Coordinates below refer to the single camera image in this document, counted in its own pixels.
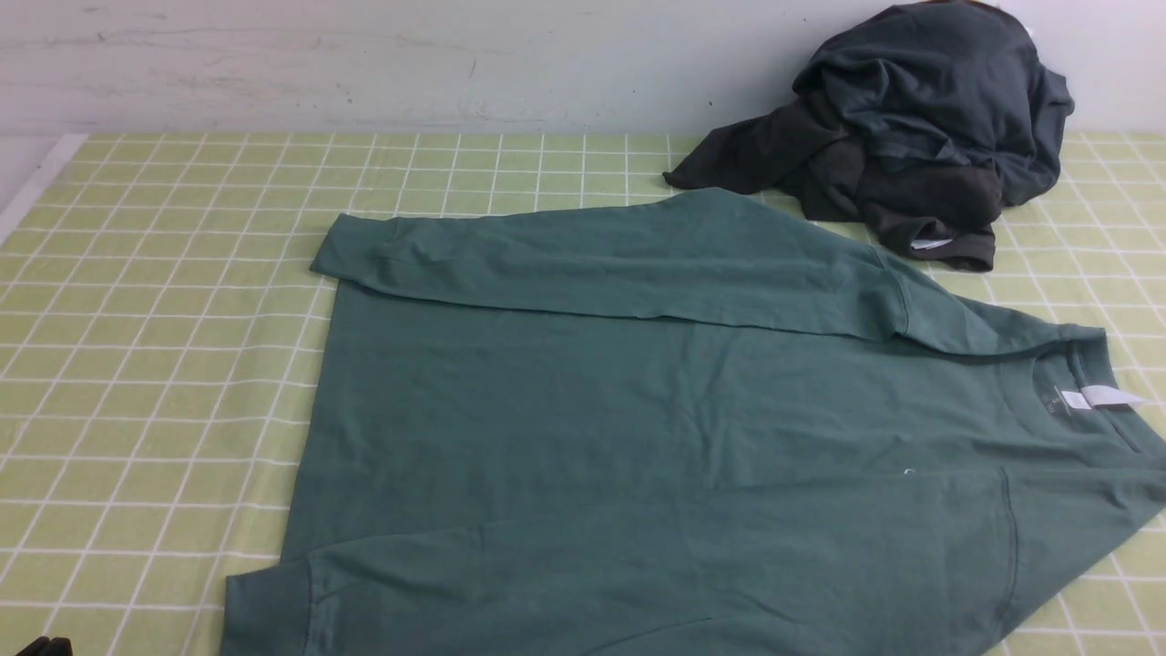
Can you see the green checkered tablecloth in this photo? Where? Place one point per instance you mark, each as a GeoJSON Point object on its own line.
{"type": "Point", "coordinates": [161, 332]}

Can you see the green long-sleeved shirt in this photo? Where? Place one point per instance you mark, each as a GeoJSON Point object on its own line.
{"type": "Point", "coordinates": [694, 427]}

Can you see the dark brown crumpled garment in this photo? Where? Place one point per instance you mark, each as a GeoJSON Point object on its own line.
{"type": "Point", "coordinates": [927, 211]}

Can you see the dark grey crumpled sweatshirt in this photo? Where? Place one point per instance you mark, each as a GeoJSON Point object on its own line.
{"type": "Point", "coordinates": [948, 82]}

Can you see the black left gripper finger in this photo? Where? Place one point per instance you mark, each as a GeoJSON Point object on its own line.
{"type": "Point", "coordinates": [45, 646]}

